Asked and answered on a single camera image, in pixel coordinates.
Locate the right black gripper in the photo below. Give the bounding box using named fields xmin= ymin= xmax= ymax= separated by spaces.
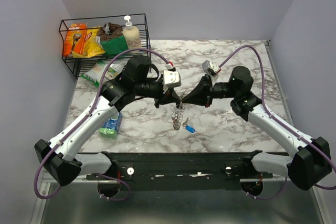
xmin=182 ymin=73 xmax=238 ymax=108

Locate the metal disc with keyrings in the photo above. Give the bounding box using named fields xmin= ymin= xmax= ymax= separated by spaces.
xmin=171 ymin=102 xmax=185 ymax=131

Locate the key with blue tag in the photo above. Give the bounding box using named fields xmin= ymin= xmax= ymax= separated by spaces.
xmin=182 ymin=118 xmax=195 ymax=133

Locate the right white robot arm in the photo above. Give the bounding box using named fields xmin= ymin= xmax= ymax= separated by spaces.
xmin=182 ymin=66 xmax=332 ymax=190

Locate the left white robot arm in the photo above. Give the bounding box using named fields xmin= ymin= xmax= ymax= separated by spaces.
xmin=34 ymin=55 xmax=181 ymax=186

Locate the blue green tissue pack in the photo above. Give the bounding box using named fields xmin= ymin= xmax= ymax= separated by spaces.
xmin=99 ymin=112 xmax=123 ymax=138

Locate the beige pump soap bottle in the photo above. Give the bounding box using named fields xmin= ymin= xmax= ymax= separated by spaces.
xmin=123 ymin=15 xmax=142 ymax=49

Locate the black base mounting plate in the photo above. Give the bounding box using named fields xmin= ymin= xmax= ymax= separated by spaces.
xmin=86 ymin=152 xmax=289 ymax=192

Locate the green white snack bag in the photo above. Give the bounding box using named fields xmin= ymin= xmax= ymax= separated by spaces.
xmin=81 ymin=60 xmax=127 ymax=87

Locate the green and brown bag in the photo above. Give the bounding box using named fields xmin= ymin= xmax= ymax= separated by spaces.
xmin=97 ymin=22 xmax=128 ymax=56

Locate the yellow chips bag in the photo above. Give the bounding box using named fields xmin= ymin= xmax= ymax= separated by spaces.
xmin=72 ymin=26 xmax=105 ymax=58

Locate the orange razor package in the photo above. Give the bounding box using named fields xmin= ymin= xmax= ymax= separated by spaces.
xmin=63 ymin=23 xmax=87 ymax=57

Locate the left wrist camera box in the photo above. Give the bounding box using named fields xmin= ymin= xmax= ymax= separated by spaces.
xmin=162 ymin=70 xmax=182 ymax=93

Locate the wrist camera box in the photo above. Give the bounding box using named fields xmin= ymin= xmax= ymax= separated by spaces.
xmin=202 ymin=60 xmax=221 ymax=86
xmin=162 ymin=70 xmax=182 ymax=93

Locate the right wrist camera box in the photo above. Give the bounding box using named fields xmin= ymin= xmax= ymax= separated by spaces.
xmin=202 ymin=60 xmax=221 ymax=86

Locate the black wire basket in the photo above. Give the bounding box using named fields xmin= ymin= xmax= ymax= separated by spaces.
xmin=58 ymin=13 xmax=152 ymax=79

